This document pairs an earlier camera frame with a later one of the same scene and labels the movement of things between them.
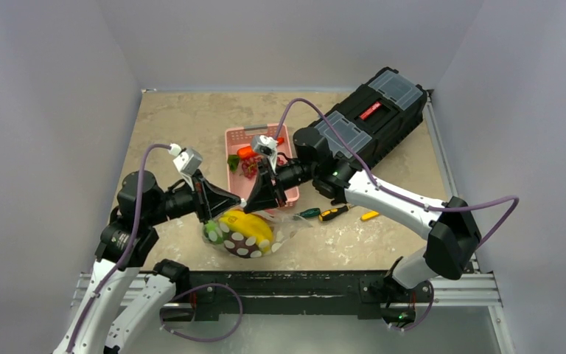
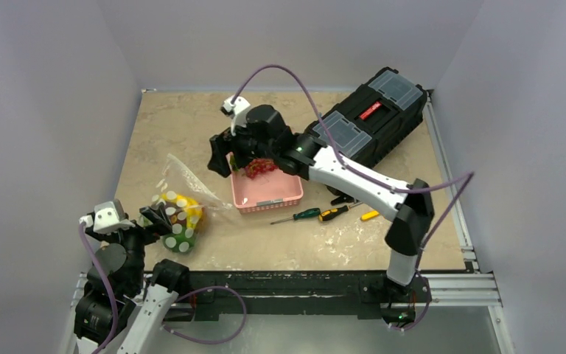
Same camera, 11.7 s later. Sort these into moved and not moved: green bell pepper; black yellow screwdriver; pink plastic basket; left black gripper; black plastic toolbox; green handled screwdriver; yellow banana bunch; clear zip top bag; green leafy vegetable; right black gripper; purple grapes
Moved: left black gripper; clear zip top bag; pink plastic basket; yellow banana bunch; right black gripper; green bell pepper
Not moved: green handled screwdriver; black yellow screwdriver; green leafy vegetable; purple grapes; black plastic toolbox
